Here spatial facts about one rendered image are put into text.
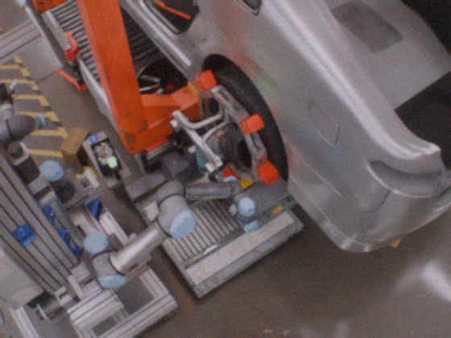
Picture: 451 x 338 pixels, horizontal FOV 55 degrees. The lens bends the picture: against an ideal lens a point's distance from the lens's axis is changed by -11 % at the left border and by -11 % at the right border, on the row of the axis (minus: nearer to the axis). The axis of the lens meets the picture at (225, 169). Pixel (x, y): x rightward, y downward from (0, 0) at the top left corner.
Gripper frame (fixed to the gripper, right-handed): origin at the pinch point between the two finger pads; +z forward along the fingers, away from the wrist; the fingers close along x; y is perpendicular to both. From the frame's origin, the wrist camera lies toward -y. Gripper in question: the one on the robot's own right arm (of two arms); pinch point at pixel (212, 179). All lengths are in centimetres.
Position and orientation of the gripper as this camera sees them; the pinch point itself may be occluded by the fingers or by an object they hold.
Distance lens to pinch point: 248.0
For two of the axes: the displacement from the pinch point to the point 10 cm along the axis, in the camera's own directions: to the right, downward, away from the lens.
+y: -0.4, -5.5, -8.4
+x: -8.2, 5.0, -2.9
